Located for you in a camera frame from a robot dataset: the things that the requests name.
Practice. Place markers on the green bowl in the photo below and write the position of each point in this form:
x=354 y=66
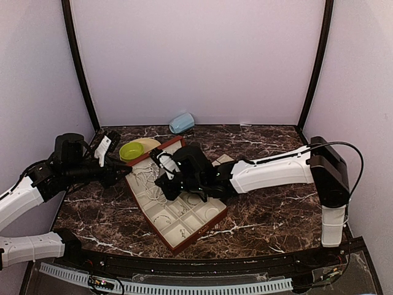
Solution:
x=131 y=151

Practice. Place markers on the white cable duct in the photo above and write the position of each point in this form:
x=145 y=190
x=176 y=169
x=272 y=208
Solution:
x=144 y=284

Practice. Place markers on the beige plate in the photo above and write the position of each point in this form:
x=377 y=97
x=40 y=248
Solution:
x=148 y=143

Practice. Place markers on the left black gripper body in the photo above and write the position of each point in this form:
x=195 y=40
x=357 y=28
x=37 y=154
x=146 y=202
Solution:
x=76 y=174

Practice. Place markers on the large red jewelry box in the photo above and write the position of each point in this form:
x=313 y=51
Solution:
x=178 y=223

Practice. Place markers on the small red jewelry tray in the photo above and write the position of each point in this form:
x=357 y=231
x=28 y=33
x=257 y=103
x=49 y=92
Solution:
x=222 y=159

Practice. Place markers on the white bangle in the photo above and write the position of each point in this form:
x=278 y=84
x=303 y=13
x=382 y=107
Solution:
x=211 y=213

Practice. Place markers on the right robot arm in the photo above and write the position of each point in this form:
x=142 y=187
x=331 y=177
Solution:
x=316 y=163

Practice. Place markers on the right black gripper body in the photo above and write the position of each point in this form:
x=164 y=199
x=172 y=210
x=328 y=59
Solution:
x=192 y=184

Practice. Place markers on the light blue faceted cup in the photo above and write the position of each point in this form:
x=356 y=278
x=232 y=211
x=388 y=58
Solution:
x=181 y=123

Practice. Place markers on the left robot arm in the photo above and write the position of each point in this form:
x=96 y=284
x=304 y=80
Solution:
x=19 y=199

